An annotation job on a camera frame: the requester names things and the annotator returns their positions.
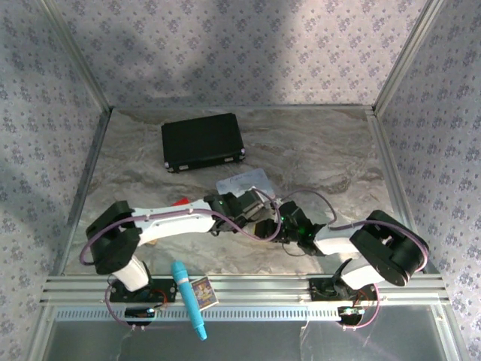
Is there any pastel cartoon tin box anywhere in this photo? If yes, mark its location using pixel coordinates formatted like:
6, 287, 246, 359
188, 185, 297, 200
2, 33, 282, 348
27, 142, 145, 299
216, 167, 278, 201

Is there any black hard case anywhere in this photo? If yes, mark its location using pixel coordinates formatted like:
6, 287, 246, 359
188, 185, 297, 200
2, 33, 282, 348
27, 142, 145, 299
160, 112, 247, 174

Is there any small colourful card box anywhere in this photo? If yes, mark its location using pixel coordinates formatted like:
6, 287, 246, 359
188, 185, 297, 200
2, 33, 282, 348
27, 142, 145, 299
191, 276, 219, 311

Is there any black right electronics module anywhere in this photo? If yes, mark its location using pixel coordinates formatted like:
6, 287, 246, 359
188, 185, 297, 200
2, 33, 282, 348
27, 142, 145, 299
337, 305, 366, 325

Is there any black electronics module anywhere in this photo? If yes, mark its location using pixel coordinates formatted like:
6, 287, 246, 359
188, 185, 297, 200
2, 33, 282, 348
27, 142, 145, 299
337, 305, 366, 325
125, 306, 156, 326

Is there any cyan marker pen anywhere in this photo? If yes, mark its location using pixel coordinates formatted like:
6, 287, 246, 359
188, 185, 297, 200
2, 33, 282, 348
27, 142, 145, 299
170, 261, 209, 341

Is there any grey metal panel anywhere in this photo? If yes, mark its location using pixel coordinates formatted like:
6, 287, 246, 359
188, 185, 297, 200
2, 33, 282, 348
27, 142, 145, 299
35, 305, 461, 361

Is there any black left electronics module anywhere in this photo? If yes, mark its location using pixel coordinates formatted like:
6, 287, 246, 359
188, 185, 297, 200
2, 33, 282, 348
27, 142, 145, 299
125, 306, 156, 326

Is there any thin black looped cable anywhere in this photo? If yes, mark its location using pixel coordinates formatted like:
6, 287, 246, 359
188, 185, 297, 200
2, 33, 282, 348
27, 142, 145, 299
281, 240, 315, 258

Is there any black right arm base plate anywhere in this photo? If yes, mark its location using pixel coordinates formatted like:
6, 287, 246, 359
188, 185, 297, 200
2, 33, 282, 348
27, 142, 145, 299
308, 277, 377, 302

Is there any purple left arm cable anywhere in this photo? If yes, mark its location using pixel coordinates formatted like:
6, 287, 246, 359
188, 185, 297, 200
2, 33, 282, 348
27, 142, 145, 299
80, 208, 283, 266

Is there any aluminium frame rail beam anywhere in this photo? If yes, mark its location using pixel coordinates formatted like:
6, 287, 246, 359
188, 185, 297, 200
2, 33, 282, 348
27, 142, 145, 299
39, 273, 451, 306

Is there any slotted grey cable duct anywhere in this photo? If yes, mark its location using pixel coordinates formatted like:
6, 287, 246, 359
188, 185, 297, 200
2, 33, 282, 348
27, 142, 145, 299
55, 305, 310, 323

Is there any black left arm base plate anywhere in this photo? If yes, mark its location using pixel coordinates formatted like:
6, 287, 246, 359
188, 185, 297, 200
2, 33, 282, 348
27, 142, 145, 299
107, 277, 178, 305

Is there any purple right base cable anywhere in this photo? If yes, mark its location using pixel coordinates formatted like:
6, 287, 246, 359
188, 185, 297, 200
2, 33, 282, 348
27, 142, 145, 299
340, 281, 380, 332

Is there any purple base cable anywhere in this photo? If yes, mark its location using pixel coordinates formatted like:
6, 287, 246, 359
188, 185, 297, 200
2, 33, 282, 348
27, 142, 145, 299
340, 281, 380, 332
104, 284, 168, 332

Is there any aluminium side rail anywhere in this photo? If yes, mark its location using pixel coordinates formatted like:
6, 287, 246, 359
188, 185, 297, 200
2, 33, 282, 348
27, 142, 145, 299
50, 108, 114, 278
366, 107, 441, 275

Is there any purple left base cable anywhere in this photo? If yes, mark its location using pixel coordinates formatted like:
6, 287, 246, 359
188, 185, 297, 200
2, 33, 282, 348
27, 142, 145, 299
104, 284, 168, 332

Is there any aluminium frame post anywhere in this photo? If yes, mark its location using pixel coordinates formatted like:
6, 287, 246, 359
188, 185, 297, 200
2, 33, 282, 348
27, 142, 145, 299
373, 0, 445, 116
37, 0, 114, 111

